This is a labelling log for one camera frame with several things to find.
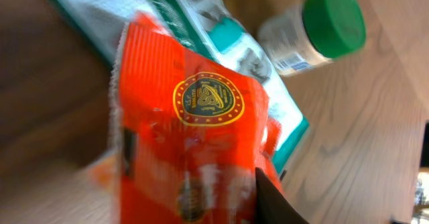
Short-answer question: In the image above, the orange snack packet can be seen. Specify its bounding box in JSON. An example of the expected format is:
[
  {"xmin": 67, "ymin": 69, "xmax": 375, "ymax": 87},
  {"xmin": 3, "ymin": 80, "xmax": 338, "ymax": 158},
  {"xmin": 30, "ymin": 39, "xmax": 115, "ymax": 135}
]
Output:
[{"xmin": 85, "ymin": 150, "xmax": 117, "ymax": 192}]

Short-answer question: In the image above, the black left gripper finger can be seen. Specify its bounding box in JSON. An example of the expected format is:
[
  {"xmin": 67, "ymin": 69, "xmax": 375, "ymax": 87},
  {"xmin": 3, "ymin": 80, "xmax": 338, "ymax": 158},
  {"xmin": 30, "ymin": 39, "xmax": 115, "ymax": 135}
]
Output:
[{"xmin": 255, "ymin": 168, "xmax": 308, "ymax": 224}]

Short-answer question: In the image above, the green lid seasoning jar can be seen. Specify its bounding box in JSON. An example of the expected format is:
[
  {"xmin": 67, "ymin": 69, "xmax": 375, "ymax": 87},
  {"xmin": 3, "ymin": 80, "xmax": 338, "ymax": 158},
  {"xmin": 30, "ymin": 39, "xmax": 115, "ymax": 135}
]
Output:
[{"xmin": 257, "ymin": 0, "xmax": 366, "ymax": 76}]

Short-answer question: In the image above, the red snack packet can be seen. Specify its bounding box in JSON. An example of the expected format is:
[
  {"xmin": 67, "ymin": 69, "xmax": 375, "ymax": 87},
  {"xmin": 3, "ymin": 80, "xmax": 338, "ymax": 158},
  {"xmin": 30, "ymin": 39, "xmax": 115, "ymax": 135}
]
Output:
[{"xmin": 118, "ymin": 13, "xmax": 281, "ymax": 224}]

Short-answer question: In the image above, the green white packet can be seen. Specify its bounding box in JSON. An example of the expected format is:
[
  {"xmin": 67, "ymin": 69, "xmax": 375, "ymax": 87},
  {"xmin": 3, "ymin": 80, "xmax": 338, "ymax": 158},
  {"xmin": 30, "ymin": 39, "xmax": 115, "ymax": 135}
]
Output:
[{"xmin": 51, "ymin": 0, "xmax": 308, "ymax": 176}]

